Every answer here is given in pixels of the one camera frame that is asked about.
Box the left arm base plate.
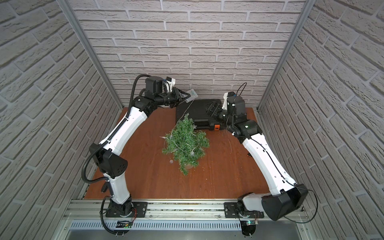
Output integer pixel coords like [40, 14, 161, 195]
[106, 201, 148, 218]

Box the black handle screwdriver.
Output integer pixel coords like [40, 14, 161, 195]
[101, 182, 109, 193]

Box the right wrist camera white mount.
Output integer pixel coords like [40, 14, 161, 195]
[222, 92, 238, 111]

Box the clear battery box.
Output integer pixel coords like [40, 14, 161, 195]
[185, 89, 198, 103]

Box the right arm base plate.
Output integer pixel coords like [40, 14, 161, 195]
[224, 202, 265, 219]

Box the aluminium front rail frame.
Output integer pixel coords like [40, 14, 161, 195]
[59, 198, 310, 232]

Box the black plastic tool case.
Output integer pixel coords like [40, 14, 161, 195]
[176, 99, 225, 131]

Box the small green christmas tree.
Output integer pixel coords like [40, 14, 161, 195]
[162, 114, 210, 176]

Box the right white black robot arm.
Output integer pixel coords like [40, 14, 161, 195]
[206, 92, 309, 221]

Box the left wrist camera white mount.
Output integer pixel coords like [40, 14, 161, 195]
[163, 77, 176, 93]

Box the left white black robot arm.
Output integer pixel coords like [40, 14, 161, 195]
[82, 74, 191, 217]

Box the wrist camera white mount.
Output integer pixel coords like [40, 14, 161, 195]
[222, 92, 238, 111]
[163, 77, 176, 93]

